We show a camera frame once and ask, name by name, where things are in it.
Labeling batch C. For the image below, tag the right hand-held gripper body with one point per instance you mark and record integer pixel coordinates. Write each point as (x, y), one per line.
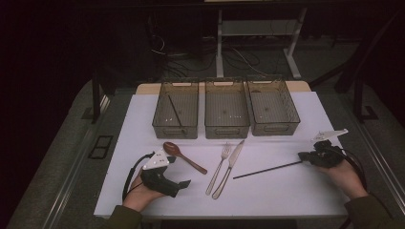
(328, 156)

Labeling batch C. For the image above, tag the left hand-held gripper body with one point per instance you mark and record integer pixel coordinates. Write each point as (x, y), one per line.
(157, 183)

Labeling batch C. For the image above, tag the brown wooden spoon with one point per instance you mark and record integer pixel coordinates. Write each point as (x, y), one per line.
(172, 149)

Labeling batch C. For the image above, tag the silver metal fork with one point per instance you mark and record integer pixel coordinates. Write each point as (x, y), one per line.
(218, 170)

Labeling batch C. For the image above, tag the black chopstick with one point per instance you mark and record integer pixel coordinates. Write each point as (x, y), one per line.
(176, 113)
(267, 170)

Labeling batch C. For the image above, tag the clear brown plastic basket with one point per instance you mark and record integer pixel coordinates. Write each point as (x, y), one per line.
(187, 108)
(270, 106)
(226, 108)

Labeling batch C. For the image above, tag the silver metal knife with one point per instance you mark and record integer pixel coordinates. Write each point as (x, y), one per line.
(233, 159)

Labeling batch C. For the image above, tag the person's left hand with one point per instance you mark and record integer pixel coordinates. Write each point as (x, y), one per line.
(138, 197)

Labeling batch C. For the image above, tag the person's right hand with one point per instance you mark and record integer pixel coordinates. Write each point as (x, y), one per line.
(347, 181)

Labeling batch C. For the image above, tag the white table cover sheet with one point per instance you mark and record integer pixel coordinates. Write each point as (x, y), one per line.
(143, 127)

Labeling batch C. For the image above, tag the black metal stand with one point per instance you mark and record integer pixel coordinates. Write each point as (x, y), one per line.
(359, 95)

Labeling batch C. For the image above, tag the white metal stand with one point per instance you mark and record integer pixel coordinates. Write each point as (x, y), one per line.
(219, 47)

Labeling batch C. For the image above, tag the metal floor rail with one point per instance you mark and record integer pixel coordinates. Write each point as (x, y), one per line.
(382, 165)
(68, 191)

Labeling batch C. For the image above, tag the black floor socket frame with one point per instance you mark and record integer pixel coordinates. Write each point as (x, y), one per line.
(95, 154)

